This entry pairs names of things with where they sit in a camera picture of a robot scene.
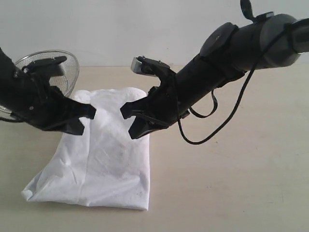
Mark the metal wire mesh basket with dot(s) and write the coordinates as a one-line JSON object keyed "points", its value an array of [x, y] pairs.
{"points": [[9, 69]]}

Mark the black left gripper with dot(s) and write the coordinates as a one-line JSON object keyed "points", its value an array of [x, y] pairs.
{"points": [[34, 101]]}

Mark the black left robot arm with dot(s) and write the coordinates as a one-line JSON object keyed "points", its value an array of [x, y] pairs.
{"points": [[70, 68]]}

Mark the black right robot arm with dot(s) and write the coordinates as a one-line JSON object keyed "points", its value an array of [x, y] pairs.
{"points": [[269, 41]]}

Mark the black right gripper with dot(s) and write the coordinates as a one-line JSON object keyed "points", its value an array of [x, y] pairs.
{"points": [[159, 109]]}

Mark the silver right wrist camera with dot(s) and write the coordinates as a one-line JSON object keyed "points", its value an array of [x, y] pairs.
{"points": [[150, 67]]}

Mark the white t-shirt red lettering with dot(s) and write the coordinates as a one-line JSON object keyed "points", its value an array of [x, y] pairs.
{"points": [[102, 167]]}

